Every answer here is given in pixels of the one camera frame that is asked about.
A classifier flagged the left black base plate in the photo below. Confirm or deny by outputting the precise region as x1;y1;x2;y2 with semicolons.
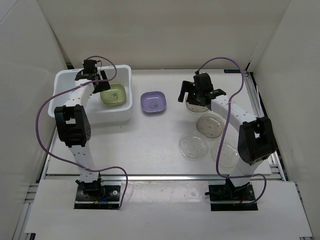
73;178;121;210

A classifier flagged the purple panda plate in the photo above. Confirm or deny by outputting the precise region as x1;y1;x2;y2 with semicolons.
140;91;167;113

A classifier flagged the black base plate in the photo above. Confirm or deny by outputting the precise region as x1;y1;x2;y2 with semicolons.
73;178;121;210
204;179;258;212

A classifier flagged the aluminium frame rail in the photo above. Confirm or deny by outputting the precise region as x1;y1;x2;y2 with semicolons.
244;71;288;181
40;174;224;181

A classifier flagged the smoky clear plate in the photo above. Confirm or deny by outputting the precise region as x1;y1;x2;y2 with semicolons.
185;102;208;113
196;113;225;139

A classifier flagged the aluminium frame rail right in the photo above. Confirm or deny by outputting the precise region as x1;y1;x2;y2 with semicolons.
244;71;288;181

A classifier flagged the clear textured plate right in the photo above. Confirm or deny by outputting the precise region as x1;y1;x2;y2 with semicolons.
210;141;239;169

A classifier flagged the aluminium frame rail front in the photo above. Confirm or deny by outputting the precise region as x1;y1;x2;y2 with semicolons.
40;174;224;181

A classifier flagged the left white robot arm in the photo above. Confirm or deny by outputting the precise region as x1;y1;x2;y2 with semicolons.
54;57;111;201

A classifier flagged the smoky clear plate far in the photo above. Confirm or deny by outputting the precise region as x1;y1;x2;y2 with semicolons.
185;102;208;113

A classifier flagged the yellow panda plate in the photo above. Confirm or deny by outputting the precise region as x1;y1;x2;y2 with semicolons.
102;100;126;107

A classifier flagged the smoky clear plate middle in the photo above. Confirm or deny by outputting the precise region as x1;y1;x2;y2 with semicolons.
196;113;225;139

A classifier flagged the clear textured plate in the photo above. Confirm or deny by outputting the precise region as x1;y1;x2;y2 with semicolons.
210;141;239;169
178;134;209;159

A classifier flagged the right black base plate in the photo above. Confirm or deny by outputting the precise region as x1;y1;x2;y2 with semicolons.
204;179;258;212

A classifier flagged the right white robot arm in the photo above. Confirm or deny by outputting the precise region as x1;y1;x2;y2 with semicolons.
178;72;278;200

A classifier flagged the white plastic bin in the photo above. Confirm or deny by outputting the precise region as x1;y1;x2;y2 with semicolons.
53;64;133;125

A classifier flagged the green panda plate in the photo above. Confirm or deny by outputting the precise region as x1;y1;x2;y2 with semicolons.
100;83;127;102

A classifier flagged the clear textured plate left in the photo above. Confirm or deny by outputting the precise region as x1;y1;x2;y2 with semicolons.
178;134;209;159

